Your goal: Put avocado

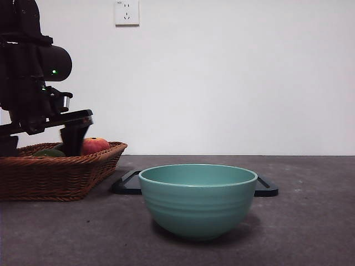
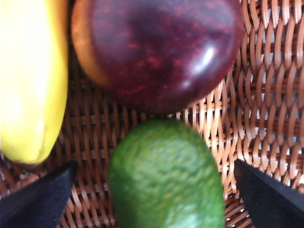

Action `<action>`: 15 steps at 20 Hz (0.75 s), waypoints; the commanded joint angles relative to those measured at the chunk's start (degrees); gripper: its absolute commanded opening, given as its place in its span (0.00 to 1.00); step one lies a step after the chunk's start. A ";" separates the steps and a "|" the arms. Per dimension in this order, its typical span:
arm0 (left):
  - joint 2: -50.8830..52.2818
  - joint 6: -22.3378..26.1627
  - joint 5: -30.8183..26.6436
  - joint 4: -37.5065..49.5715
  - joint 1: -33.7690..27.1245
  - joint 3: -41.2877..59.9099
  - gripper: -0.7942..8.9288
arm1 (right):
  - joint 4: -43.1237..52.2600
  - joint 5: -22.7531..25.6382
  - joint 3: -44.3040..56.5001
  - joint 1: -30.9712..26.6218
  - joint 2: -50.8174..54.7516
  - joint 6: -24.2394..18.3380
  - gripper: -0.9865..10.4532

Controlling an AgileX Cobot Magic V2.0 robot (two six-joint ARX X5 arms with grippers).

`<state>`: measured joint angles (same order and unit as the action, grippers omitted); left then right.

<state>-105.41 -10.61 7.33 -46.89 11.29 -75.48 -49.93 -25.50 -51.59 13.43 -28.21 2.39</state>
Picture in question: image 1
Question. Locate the red-orange apple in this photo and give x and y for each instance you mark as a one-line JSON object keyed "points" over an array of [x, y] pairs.
{"points": [[95, 146]]}

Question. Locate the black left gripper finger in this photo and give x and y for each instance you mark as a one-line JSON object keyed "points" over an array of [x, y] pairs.
{"points": [[8, 146], [73, 140]]}

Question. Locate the green avocado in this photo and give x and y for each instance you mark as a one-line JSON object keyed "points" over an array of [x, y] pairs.
{"points": [[48, 153]]}

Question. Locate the black rectangular tray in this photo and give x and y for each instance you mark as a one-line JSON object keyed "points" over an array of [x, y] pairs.
{"points": [[127, 185]]}

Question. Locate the pale grey camera box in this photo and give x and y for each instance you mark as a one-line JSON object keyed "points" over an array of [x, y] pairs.
{"points": [[59, 101]]}

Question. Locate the white wall socket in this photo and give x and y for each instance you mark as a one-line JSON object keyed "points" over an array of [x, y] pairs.
{"points": [[127, 14]]}

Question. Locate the teal ribbed bowl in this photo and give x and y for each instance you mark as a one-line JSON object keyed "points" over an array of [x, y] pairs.
{"points": [[198, 207]]}

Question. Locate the brown wicker basket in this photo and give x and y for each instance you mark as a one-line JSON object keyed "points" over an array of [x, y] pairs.
{"points": [[55, 177]]}

